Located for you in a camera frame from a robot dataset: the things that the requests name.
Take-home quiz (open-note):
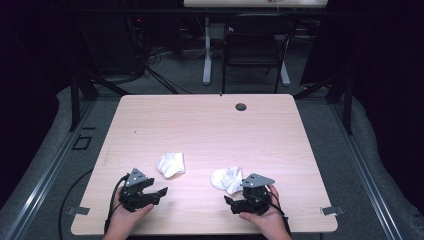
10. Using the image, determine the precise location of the black floor cable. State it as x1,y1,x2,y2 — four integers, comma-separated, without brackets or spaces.
57,168,95,240

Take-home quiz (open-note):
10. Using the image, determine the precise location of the black metal stand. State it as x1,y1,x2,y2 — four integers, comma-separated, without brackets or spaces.
68,65,132,133
292,70,355,136

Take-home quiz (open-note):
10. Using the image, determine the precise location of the person's left hand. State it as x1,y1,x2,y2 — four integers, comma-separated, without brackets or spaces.
102,192,155,240

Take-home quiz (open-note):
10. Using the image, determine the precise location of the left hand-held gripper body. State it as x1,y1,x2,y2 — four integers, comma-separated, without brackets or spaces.
118,167,156,213

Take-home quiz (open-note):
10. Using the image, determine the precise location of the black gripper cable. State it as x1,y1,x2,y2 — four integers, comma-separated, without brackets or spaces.
265,190,292,235
103,173,131,235

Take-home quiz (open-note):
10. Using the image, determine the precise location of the bundle of black cables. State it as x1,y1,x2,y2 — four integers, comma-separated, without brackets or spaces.
142,45,195,96

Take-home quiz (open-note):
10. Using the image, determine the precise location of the person's right hand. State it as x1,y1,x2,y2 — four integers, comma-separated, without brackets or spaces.
238,184,293,240

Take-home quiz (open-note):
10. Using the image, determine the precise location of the black folding chair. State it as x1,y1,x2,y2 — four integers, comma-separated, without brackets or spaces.
220,12,297,95

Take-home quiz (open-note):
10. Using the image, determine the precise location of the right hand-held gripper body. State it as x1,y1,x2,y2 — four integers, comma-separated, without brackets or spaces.
239,172,277,216

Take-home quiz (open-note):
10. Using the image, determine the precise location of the aluminium floor rail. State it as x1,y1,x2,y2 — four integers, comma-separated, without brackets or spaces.
2,99,98,240
329,99,405,240

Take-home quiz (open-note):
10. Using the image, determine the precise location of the white sock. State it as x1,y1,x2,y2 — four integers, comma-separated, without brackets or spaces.
156,152,187,180
210,166,245,196

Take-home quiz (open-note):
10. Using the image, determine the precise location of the dark equipment cabinet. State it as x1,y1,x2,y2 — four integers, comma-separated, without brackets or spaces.
79,12,148,77

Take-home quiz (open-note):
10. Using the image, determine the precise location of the white desk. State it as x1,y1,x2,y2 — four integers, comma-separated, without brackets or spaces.
182,0,330,88

